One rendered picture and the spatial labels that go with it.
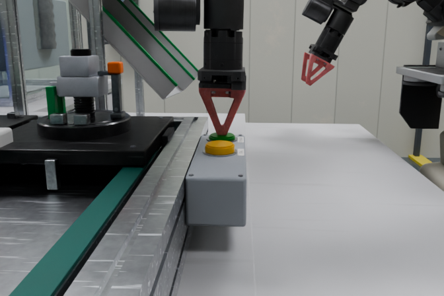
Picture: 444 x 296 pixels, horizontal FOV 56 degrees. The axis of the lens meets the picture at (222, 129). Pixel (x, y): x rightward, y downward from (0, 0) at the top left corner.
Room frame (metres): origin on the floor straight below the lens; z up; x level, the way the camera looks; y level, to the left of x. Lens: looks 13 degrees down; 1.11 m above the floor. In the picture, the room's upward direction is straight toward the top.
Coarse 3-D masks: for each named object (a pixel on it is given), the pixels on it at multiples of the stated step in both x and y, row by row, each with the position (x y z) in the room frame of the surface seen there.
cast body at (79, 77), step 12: (60, 60) 0.62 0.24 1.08; (72, 60) 0.62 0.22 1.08; (84, 60) 0.62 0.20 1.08; (96, 60) 0.65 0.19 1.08; (60, 72) 0.62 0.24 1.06; (72, 72) 0.62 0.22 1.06; (84, 72) 0.62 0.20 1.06; (96, 72) 0.64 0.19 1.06; (60, 84) 0.62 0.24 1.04; (72, 84) 0.62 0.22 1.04; (84, 84) 0.62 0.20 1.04; (96, 84) 0.61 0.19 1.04; (72, 96) 0.62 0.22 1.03; (84, 96) 0.62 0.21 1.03; (96, 96) 0.62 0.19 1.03
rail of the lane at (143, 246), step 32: (192, 128) 0.72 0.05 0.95; (160, 160) 0.51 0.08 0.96; (160, 192) 0.40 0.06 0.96; (128, 224) 0.32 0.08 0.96; (160, 224) 0.32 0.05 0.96; (96, 256) 0.27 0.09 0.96; (128, 256) 0.27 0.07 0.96; (160, 256) 0.30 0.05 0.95; (96, 288) 0.23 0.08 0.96; (128, 288) 0.23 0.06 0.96; (160, 288) 0.29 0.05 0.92
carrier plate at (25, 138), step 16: (16, 128) 0.65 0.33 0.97; (32, 128) 0.65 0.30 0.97; (144, 128) 0.65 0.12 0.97; (160, 128) 0.65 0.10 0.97; (16, 144) 0.55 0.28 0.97; (32, 144) 0.55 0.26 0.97; (48, 144) 0.55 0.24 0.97; (64, 144) 0.55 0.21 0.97; (80, 144) 0.55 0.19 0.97; (96, 144) 0.55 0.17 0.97; (112, 144) 0.55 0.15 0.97; (128, 144) 0.55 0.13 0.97; (144, 144) 0.55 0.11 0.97; (160, 144) 0.62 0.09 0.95; (0, 160) 0.52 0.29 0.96; (16, 160) 0.52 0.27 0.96; (32, 160) 0.52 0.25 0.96; (64, 160) 0.52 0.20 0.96; (80, 160) 0.52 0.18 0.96; (96, 160) 0.52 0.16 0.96; (112, 160) 0.52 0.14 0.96; (128, 160) 0.51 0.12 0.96; (144, 160) 0.51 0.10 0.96
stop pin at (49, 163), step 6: (48, 162) 0.51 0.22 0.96; (54, 162) 0.51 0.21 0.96; (48, 168) 0.51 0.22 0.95; (54, 168) 0.51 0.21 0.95; (48, 174) 0.51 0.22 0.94; (54, 174) 0.51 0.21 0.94; (48, 180) 0.51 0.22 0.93; (54, 180) 0.51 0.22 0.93; (48, 186) 0.51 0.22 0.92; (54, 186) 0.51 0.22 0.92; (60, 186) 0.52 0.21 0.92
